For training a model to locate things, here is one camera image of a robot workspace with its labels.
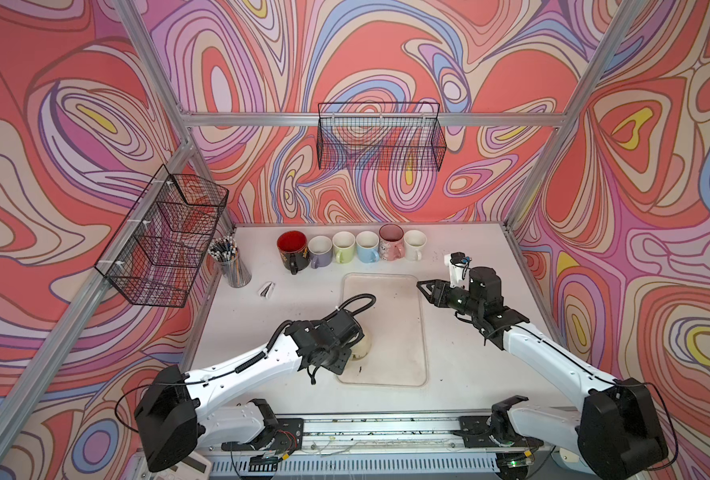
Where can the purple mug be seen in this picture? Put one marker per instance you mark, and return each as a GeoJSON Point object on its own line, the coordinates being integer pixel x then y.
{"type": "Point", "coordinates": [321, 251]}

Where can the small metal clip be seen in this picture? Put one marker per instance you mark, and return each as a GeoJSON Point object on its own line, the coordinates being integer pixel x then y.
{"type": "Point", "coordinates": [266, 290]}

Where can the black wire basket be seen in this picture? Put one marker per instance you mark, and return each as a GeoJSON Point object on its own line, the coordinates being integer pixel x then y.
{"type": "Point", "coordinates": [381, 136]}
{"type": "Point", "coordinates": [154, 259]}

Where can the left black wire basket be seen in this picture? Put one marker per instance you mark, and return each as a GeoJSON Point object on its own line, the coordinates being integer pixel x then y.
{"type": "Point", "coordinates": [154, 259]}

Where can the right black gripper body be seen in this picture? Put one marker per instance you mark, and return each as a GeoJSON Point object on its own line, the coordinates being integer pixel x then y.
{"type": "Point", "coordinates": [462, 302]}

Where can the metal cup of pens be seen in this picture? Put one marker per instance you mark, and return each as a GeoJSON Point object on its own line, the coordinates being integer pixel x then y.
{"type": "Point", "coordinates": [225, 252]}

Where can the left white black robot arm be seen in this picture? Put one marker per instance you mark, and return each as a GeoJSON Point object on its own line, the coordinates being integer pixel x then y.
{"type": "Point", "coordinates": [179, 411]}

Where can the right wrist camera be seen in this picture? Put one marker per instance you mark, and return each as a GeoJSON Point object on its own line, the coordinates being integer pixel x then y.
{"type": "Point", "coordinates": [458, 264]}

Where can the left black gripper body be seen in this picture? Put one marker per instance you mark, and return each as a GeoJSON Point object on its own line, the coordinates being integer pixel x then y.
{"type": "Point", "coordinates": [338, 360]}

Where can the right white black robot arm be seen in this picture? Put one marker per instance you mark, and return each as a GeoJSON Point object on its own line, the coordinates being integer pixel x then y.
{"type": "Point", "coordinates": [616, 431]}

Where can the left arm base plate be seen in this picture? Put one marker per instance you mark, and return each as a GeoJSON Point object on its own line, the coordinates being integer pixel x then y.
{"type": "Point", "coordinates": [282, 436]}

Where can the white calculator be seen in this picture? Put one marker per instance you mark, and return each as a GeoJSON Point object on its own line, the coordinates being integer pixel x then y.
{"type": "Point", "coordinates": [192, 467]}

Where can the white mug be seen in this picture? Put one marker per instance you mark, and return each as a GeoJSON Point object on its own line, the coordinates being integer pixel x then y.
{"type": "Point", "coordinates": [414, 242]}

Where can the black mug red inside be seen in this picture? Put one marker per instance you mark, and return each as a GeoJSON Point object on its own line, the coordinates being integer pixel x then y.
{"type": "Point", "coordinates": [293, 249]}

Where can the beige serving tray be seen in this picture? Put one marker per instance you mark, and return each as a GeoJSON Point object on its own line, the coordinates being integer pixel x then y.
{"type": "Point", "coordinates": [398, 354]}

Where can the light green mug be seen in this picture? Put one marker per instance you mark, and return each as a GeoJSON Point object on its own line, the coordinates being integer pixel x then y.
{"type": "Point", "coordinates": [344, 246]}

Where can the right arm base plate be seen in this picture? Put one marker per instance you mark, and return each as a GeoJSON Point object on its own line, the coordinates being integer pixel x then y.
{"type": "Point", "coordinates": [475, 432]}

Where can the beige teapot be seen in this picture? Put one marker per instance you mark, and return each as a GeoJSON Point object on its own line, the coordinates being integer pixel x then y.
{"type": "Point", "coordinates": [362, 348]}

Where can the back black wire basket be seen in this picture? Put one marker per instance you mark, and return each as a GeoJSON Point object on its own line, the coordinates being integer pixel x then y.
{"type": "Point", "coordinates": [381, 136]}

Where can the pink mug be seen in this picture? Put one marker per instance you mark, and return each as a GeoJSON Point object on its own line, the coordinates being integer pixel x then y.
{"type": "Point", "coordinates": [391, 242]}

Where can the light blue mug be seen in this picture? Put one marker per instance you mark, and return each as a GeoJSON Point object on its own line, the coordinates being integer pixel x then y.
{"type": "Point", "coordinates": [367, 247]}

